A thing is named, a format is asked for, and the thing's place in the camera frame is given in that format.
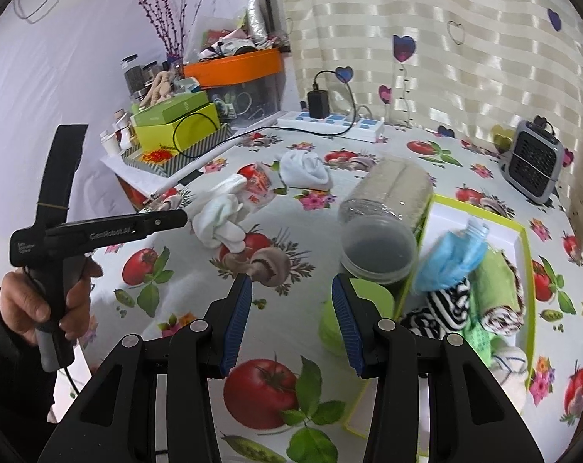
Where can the lime green shallow box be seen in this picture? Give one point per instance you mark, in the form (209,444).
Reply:
(503,231)

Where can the clear plastic jar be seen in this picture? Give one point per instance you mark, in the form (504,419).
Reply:
(385,207)

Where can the dark green flat box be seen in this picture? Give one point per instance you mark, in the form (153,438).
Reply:
(170,108)

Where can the grey desk heater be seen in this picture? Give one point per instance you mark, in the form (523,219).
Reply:
(532,159)

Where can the purple decorative twigs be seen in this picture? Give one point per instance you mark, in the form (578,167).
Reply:
(168,9)

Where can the striped gift box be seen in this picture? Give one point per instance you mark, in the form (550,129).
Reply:
(166,164)

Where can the green brown striped sock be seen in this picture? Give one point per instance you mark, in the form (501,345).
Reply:
(498,289)

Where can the person's left hand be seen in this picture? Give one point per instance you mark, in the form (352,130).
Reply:
(19,299)

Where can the beige plush toy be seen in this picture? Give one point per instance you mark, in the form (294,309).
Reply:
(160,89)

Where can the black charger plug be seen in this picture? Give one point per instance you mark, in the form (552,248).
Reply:
(318,103)

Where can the clear tub with orange lid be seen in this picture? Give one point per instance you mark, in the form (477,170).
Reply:
(238,79)

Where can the cream curtain with purple hearts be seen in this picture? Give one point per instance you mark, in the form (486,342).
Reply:
(465,48)

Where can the black white striped sock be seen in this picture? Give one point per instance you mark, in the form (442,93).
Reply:
(453,301)
(424,323)

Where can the white sock pair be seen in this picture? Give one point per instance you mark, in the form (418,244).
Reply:
(219,217)

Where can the glass jar with black lid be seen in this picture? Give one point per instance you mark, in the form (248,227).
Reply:
(150,75)
(132,77)

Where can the clear packet with red print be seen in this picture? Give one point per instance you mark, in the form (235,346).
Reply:
(260,185)

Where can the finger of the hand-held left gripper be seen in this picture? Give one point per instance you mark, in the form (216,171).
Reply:
(168,222)

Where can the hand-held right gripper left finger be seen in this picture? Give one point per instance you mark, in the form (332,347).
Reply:
(238,328)

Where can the person's left forearm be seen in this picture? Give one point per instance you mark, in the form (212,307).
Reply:
(11,371)

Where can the green cream jar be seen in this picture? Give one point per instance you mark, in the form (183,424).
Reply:
(330,328)

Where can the white rolled sock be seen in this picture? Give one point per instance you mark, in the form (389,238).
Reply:
(306,169)

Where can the small white bottles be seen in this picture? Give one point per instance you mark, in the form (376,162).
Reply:
(115,135)

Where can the floral fruit print tablecloth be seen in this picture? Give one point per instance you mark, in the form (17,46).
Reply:
(175,279)

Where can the white blue power strip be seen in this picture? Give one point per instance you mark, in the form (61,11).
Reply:
(330,125)

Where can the white sock with red stripe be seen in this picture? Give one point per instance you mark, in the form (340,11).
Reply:
(511,371)

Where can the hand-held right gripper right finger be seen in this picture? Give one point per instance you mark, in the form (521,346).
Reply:
(344,328)

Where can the silver foil roll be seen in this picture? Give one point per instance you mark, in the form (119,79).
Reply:
(257,21)

